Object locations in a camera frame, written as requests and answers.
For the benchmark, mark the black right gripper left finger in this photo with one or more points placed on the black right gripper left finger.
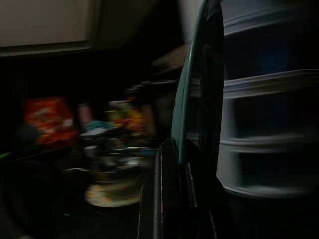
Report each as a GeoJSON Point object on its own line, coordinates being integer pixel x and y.
{"type": "Point", "coordinates": [159, 189]}

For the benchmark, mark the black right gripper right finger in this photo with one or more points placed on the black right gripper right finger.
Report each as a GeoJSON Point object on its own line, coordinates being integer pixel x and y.
{"type": "Point", "coordinates": [204, 219]}

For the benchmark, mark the teal plate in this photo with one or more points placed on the teal plate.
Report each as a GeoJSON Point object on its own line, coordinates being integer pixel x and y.
{"type": "Point", "coordinates": [185, 94]}

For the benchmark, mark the floral print plate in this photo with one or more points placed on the floral print plate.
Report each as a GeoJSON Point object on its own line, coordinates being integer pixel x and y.
{"type": "Point", "coordinates": [112, 199]}

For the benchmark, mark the yellow red noodle package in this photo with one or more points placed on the yellow red noodle package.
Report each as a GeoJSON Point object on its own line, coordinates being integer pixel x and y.
{"type": "Point", "coordinates": [134, 119]}

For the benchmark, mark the light teal object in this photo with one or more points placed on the light teal object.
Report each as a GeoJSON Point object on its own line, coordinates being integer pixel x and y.
{"type": "Point", "coordinates": [96, 126]}

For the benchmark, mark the pink bottle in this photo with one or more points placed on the pink bottle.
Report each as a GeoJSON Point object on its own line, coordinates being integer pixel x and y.
{"type": "Point", "coordinates": [84, 114]}

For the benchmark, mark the orange snack package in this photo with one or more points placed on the orange snack package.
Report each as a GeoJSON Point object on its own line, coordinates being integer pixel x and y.
{"type": "Point", "coordinates": [49, 119]}

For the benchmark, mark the white tiered plastic rack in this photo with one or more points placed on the white tiered plastic rack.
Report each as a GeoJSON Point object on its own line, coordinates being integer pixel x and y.
{"type": "Point", "coordinates": [261, 82]}

